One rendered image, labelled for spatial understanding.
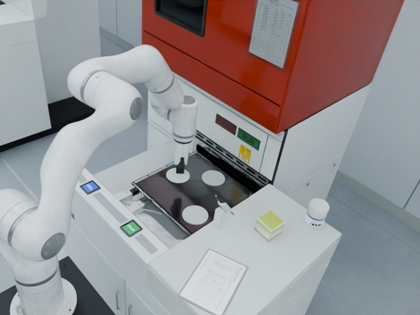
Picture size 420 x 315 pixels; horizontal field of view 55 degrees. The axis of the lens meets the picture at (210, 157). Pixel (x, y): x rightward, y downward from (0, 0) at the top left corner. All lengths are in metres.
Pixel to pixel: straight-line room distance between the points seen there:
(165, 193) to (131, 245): 0.34
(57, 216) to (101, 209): 0.47
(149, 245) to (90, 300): 0.25
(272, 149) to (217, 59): 0.40
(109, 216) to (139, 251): 0.19
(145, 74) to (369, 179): 2.41
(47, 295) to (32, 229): 0.30
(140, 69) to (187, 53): 0.60
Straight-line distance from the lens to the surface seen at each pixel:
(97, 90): 1.05
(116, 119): 1.01
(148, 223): 1.56
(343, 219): 3.10
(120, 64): 1.12
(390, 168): 3.15
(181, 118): 1.43
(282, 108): 1.43
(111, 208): 1.51
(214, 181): 1.72
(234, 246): 1.40
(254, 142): 1.63
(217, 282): 1.31
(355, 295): 2.69
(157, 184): 1.68
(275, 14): 1.36
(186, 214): 1.57
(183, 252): 1.36
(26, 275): 1.20
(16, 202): 1.11
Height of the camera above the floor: 2.03
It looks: 38 degrees down
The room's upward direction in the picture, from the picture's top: 8 degrees clockwise
